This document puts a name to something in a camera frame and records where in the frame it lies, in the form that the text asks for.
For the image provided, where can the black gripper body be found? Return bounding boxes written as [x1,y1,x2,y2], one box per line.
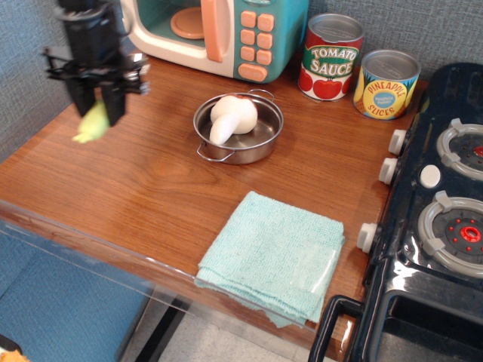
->
[42,7,149,94]

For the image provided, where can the orange object at corner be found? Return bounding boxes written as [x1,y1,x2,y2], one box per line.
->
[1,336,29,362]

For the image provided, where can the light blue cloth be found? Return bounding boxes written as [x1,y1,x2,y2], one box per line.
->
[195,192,345,328]

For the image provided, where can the teal toy microwave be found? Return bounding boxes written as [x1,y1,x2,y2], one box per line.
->
[121,1,309,84]

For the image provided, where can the small steel pan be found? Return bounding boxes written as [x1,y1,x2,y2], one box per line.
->
[193,89,284,164]

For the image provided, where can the black toy stove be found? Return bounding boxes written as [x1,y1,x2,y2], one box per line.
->
[309,63,482,361]

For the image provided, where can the tomato sauce can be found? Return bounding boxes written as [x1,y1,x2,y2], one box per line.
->
[298,13,365,101]

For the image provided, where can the white toy mushroom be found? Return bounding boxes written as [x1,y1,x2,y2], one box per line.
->
[209,94,258,146]

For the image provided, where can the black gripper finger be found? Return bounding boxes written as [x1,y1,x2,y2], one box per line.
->
[66,78,95,117]
[101,86,125,127]

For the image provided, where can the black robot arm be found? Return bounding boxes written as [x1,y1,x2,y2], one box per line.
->
[43,1,149,127]

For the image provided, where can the pineapple slices can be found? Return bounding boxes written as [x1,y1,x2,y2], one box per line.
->
[353,49,421,120]

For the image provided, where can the clear acrylic barrier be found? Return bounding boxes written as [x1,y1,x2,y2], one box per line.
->
[0,37,318,362]

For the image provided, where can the spoon with yellow-green handle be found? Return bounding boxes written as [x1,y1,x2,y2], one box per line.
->
[71,53,148,145]

